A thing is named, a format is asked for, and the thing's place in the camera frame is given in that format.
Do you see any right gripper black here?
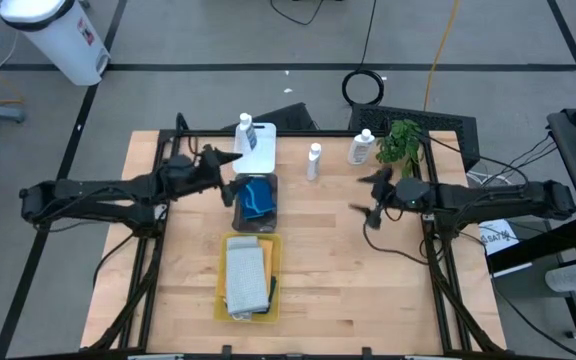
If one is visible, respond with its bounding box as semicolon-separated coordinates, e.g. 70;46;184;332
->
347;166;432;230

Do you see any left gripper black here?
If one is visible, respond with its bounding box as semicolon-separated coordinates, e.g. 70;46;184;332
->
187;144;253;207

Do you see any white cleaner bottle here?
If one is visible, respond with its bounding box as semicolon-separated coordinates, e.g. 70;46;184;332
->
306;142;323;182
234;112;259;154
346;128;376;166

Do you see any grey waffle towel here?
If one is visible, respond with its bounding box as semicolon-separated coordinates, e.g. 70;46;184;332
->
224;244;271;317
225;235;261;251

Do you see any orange towel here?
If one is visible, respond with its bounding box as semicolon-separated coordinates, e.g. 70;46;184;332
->
216;238;275;301

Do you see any dark green towel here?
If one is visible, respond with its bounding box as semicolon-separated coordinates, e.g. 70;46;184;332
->
266;274;279;315

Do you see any green leafy plant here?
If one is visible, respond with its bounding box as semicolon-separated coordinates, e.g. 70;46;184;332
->
375;118;425;179

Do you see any grey translucent plastic bin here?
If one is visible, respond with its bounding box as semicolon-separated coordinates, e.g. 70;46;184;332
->
231;172;280;234

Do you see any black flat panel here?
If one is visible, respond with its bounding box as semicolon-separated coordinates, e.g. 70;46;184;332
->
221;102;319;133

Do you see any black perforated computer case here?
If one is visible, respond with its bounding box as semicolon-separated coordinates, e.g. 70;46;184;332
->
348;103;481;170

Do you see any white paper sign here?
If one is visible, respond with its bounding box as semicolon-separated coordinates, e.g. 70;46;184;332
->
477;218;520;257

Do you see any yellow translucent plastic bin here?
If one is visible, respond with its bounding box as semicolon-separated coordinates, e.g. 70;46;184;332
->
212;232;284;325

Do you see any black side cart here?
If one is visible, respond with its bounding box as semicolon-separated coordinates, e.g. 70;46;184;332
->
486;215;576;344

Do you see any white trash can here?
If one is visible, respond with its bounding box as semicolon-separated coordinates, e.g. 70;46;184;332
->
0;0;112;87

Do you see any white paper roll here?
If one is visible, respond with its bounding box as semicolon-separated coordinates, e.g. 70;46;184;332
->
544;263;576;294

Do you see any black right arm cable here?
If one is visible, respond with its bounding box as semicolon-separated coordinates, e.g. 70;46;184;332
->
362;222;432;266

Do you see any black aluminium table frame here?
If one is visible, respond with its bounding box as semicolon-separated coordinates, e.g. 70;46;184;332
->
82;112;507;360

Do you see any black coiled cable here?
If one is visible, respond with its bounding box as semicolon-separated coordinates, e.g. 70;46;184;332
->
341;0;385;107

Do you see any yellow cable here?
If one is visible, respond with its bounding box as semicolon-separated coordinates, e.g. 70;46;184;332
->
422;0;462;112

